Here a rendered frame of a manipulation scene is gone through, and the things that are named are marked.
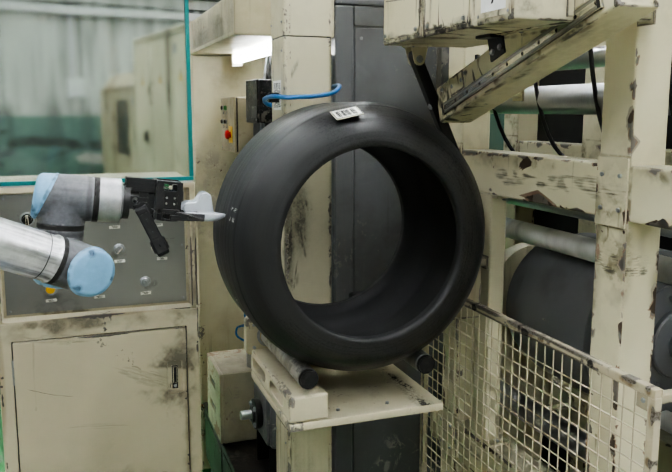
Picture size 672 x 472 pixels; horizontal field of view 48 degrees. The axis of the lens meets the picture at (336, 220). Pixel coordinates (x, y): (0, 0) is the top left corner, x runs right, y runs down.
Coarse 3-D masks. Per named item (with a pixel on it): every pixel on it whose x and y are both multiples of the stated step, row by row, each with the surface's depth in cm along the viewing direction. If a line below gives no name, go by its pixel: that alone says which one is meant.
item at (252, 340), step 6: (246, 318) 190; (246, 324) 190; (252, 324) 190; (246, 330) 190; (252, 330) 190; (258, 330) 191; (246, 336) 190; (252, 336) 191; (258, 336) 191; (246, 342) 191; (252, 342) 191; (258, 342) 192; (246, 348) 191; (252, 348) 191; (258, 348) 192
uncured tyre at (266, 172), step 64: (320, 128) 153; (384, 128) 156; (256, 192) 150; (448, 192) 164; (256, 256) 150; (448, 256) 184; (256, 320) 156; (320, 320) 187; (384, 320) 189; (448, 320) 168
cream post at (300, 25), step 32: (288, 0) 184; (320, 0) 187; (288, 32) 186; (320, 32) 188; (288, 64) 187; (320, 64) 190; (320, 192) 194; (288, 224) 192; (320, 224) 195; (288, 256) 194; (320, 256) 197; (320, 288) 198; (288, 448) 201; (320, 448) 204
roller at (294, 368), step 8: (264, 336) 188; (272, 344) 181; (272, 352) 181; (280, 352) 174; (280, 360) 173; (288, 360) 168; (296, 360) 166; (288, 368) 167; (296, 368) 163; (304, 368) 161; (312, 368) 162; (296, 376) 161; (304, 376) 159; (312, 376) 160; (304, 384) 160; (312, 384) 160
